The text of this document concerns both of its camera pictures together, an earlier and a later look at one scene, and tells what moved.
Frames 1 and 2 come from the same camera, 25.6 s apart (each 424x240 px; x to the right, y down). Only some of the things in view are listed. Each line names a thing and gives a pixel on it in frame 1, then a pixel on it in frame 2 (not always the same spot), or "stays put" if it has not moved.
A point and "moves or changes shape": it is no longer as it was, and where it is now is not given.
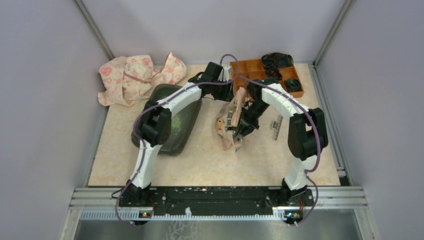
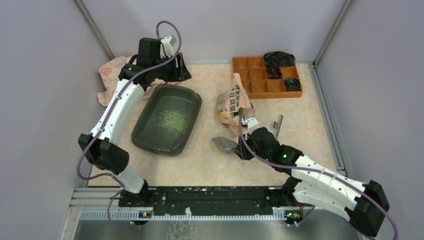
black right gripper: (246, 125) -> (243, 154)
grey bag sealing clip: (276, 125) stays put
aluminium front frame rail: (107, 204) stays put
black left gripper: (228, 94) -> (181, 73)
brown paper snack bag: (229, 117) moves or changes shape
